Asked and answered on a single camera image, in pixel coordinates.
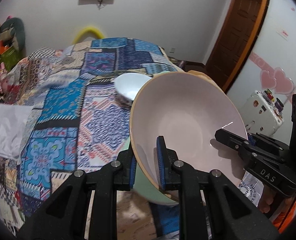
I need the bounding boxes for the patchwork patterned cloth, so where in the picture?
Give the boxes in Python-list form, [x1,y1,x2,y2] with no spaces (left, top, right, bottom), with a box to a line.
[0,37,179,236]

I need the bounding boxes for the mint green bowl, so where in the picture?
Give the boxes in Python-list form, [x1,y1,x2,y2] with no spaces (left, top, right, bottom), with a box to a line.
[122,137,181,207]

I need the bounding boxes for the pink rabbit toy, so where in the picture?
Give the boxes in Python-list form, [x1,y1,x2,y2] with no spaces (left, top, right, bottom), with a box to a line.
[0,62,8,94]

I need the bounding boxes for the yellow ring object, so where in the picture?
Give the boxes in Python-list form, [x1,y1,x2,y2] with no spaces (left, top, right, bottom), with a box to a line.
[72,26,105,44]

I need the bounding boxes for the brown wooden door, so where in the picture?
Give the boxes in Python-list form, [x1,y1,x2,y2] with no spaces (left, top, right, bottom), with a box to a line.
[205,0,268,92]

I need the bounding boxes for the white bowl black dots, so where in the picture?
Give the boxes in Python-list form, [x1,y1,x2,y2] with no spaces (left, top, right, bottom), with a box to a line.
[114,73,152,106]

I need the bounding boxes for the right hand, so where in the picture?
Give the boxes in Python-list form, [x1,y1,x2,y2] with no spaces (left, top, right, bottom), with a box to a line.
[258,185,276,213]

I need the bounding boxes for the white suitcase with stickers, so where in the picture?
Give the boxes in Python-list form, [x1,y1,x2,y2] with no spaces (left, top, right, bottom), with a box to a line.
[239,90,284,137]

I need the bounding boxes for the white folded cloth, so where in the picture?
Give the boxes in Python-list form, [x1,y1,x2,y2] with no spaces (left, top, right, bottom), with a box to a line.
[0,104,32,160]

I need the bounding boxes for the pink bowl brown rim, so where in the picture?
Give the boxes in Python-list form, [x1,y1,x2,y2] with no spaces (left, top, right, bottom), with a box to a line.
[129,72,247,190]

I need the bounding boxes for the green cardboard box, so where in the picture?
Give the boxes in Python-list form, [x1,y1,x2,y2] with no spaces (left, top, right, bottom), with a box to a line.
[0,47,21,72]

